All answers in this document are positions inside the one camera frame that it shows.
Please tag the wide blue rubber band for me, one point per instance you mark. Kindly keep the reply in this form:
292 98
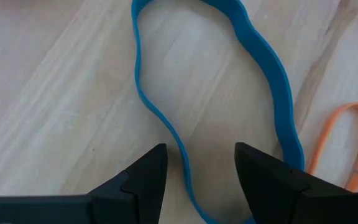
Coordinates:
275 77

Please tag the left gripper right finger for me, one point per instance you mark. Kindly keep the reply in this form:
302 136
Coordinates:
284 199

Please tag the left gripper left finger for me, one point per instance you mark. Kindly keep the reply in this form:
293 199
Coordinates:
120 199

